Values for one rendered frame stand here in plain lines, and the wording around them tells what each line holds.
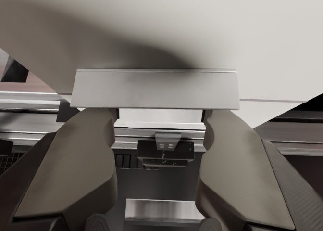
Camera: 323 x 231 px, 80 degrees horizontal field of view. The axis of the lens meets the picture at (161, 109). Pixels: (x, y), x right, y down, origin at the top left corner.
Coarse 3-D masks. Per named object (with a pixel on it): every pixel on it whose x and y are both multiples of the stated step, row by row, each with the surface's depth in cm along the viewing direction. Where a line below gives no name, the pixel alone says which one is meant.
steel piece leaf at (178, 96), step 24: (96, 72) 10; (120, 72) 10; (144, 72) 10; (168, 72) 10; (192, 72) 10; (216, 72) 10; (72, 96) 10; (96, 96) 10; (120, 96) 10; (144, 96) 10; (168, 96) 10; (192, 96) 10; (216, 96) 10; (144, 120) 20; (168, 120) 19; (192, 120) 19
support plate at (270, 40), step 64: (0, 0) 6; (64, 0) 6; (128, 0) 6; (192, 0) 6; (256, 0) 6; (320, 0) 6; (64, 64) 10; (128, 64) 10; (192, 64) 10; (256, 64) 10; (320, 64) 9
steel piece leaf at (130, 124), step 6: (132, 126) 22; (138, 126) 22; (144, 126) 22; (150, 126) 22; (156, 126) 22; (162, 126) 22; (168, 126) 22; (174, 126) 21; (180, 126) 21; (186, 126) 21; (192, 126) 21; (198, 126) 21
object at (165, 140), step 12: (156, 132) 26; (168, 132) 26; (180, 132) 26; (144, 144) 41; (156, 144) 34; (168, 144) 33; (180, 144) 41; (192, 144) 41; (144, 156) 40; (156, 156) 40; (168, 156) 40; (180, 156) 40; (192, 156) 40
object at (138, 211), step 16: (128, 208) 21; (144, 208) 21; (160, 208) 21; (176, 208) 21; (192, 208) 21; (128, 224) 20; (144, 224) 20; (160, 224) 20; (176, 224) 20; (192, 224) 20
